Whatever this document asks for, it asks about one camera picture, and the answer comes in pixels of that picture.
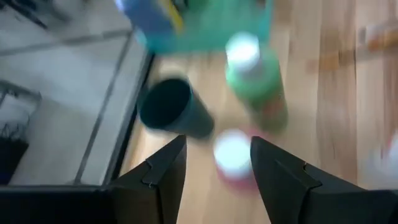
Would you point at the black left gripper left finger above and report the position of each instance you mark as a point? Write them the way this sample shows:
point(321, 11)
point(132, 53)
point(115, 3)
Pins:
point(161, 186)

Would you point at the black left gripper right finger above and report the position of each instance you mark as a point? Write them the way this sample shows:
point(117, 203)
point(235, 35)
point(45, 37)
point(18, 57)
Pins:
point(280, 186)

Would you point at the large pink paint bottle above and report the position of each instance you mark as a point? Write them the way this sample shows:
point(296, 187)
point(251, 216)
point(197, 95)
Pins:
point(231, 154)

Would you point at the dark green cup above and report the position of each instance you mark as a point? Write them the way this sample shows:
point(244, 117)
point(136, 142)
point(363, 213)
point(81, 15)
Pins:
point(164, 105)

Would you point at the large green paint bottle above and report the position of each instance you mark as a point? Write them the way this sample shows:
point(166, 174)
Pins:
point(258, 90)

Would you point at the large purple-blue paint bottle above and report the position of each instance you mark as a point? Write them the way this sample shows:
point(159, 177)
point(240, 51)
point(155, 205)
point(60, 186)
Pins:
point(146, 15)

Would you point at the teal translucent plastic bin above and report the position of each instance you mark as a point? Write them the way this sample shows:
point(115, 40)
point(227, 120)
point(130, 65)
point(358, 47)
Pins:
point(217, 34)

